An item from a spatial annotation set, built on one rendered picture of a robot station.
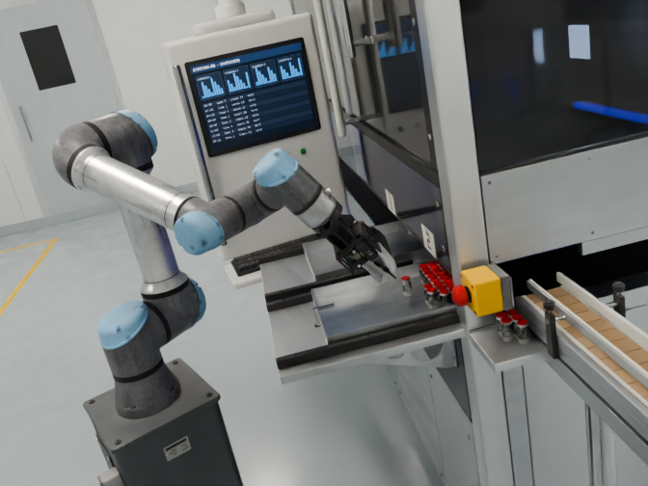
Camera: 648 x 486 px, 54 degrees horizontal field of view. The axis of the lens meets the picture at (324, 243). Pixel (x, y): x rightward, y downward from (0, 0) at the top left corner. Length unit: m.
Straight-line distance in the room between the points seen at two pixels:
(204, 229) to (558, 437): 0.95
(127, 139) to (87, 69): 5.39
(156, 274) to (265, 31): 0.97
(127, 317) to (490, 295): 0.77
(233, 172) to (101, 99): 4.72
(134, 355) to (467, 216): 0.77
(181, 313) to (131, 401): 0.22
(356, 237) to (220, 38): 1.11
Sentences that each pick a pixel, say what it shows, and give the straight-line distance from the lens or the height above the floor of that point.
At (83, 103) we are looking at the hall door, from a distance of 6.84.
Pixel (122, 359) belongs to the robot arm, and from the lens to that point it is 1.47.
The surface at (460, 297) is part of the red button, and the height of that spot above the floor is 1.00.
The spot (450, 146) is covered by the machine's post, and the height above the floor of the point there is 1.27.
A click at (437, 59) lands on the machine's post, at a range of 1.18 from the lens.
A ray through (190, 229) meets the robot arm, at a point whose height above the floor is 1.26.
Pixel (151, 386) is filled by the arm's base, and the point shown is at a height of 0.85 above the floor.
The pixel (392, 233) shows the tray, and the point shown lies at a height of 0.88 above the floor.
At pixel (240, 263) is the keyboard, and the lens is 2.11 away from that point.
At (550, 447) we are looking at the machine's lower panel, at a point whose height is 0.53.
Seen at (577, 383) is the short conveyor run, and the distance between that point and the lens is 1.21.
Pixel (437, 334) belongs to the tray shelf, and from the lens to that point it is 1.36.
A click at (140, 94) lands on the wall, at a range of 6.76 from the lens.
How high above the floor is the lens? 1.56
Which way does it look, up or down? 20 degrees down
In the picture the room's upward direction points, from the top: 12 degrees counter-clockwise
